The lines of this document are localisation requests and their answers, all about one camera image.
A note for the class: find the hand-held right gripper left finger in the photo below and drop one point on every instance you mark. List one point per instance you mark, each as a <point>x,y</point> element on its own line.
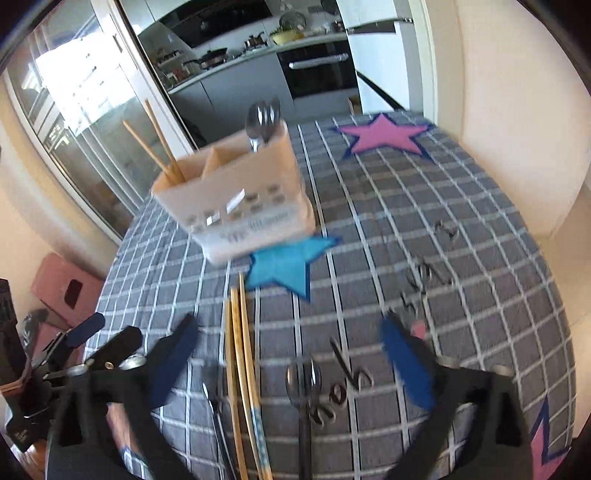
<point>173,364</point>

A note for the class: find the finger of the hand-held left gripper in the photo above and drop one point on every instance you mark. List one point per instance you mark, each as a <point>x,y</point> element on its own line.
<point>120,344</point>
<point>85,329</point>

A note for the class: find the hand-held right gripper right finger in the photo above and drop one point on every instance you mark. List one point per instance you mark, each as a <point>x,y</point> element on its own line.
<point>408,364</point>

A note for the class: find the dark metal spoon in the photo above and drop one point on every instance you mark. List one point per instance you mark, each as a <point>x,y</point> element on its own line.
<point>302,379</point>
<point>273,110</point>
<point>255,121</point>
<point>217,415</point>

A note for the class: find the blue patterned wooden chopstick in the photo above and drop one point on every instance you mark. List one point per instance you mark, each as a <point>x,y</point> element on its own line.
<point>258,443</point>

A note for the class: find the white plastic utensil holder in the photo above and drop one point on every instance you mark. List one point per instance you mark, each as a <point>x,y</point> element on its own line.
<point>240,203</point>

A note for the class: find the pink plastic stool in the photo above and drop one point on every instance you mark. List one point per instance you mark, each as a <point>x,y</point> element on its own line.
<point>55,286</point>

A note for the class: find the grey checked star tablecloth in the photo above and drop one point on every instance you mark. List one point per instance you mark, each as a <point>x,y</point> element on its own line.
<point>392,207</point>

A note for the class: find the sliding glass door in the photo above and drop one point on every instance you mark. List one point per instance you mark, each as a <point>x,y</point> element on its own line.
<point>92,115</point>

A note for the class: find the grey kitchen counter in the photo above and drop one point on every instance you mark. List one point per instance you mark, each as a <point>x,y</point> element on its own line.
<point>221,97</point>

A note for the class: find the black wok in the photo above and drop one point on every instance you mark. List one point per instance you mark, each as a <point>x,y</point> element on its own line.
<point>213,58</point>

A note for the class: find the black built-in oven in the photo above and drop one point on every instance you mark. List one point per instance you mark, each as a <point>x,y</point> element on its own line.
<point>318,76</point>

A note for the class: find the white refrigerator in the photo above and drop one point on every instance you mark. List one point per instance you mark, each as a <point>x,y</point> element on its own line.
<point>374,55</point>

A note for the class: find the dark cooking pot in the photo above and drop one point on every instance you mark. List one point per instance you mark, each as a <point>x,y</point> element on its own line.
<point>256,42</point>

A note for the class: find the black wall appliance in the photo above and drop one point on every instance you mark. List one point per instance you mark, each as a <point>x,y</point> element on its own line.
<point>221,23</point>

